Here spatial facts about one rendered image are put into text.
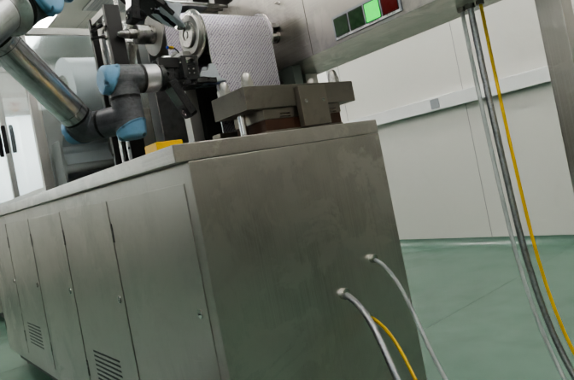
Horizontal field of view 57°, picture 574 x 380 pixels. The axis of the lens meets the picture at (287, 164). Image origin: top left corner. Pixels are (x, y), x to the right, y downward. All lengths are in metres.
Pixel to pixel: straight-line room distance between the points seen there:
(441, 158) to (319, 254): 2.96
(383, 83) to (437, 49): 0.58
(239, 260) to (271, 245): 0.09
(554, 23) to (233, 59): 0.85
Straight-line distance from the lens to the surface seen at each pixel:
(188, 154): 1.16
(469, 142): 4.08
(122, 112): 1.37
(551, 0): 1.43
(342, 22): 1.58
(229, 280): 1.19
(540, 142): 3.84
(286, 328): 1.30
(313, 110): 1.45
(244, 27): 1.66
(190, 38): 1.60
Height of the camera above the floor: 0.79
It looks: 1 degrees up
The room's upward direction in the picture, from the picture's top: 11 degrees counter-clockwise
